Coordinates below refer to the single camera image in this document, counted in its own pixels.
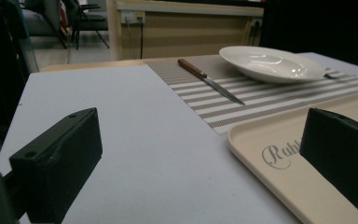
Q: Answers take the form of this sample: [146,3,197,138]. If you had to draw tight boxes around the grey upholstered seat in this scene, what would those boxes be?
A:
[21,0,62,38]

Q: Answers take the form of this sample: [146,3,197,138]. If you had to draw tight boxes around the knife with wooden handle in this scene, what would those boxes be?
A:
[177,58,246,106]

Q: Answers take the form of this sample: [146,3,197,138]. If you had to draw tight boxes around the black folding chair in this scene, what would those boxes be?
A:
[61,0,111,50]

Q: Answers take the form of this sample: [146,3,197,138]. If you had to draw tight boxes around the striped placemat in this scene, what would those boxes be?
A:
[144,54,358,135]

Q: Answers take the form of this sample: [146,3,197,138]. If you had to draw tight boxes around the white wall socket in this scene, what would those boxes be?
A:
[120,10,146,25]

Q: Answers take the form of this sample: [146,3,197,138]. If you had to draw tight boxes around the white plate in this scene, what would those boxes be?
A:
[218,46,326,85]

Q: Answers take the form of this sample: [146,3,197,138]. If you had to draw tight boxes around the beige tray with rabbit print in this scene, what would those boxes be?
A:
[227,90,358,224]

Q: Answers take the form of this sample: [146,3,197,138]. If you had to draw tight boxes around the light wooden desk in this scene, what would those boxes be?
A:
[106,0,265,62]

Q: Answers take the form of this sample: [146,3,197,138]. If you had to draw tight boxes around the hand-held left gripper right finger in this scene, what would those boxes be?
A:
[299,107,358,224]

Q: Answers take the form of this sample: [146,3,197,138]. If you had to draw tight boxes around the black hanging cable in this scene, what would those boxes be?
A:
[139,18,145,60]

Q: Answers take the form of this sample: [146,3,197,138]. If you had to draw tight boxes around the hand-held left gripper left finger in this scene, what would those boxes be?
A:
[8,107,103,224]

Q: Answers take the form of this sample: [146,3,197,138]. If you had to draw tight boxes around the white foam board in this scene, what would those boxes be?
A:
[0,63,302,224]

